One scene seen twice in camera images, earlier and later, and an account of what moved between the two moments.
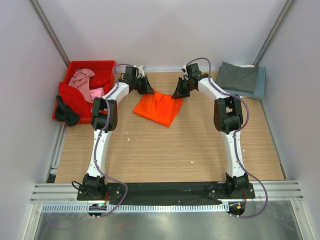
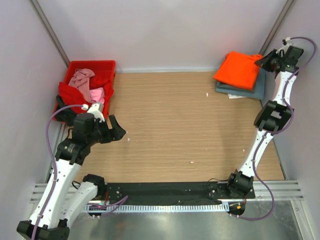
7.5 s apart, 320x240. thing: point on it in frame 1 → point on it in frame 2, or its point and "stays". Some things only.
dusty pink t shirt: x=80 y=80 stays
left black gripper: x=147 y=89 → x=115 y=133
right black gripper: x=179 y=93 → x=264 y=62
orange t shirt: x=158 y=107 → x=238 y=69
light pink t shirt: x=96 y=92 stays
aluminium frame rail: x=285 y=191 stays
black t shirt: x=64 y=113 stays
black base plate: x=175 y=193 stays
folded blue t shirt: x=259 y=91 stays
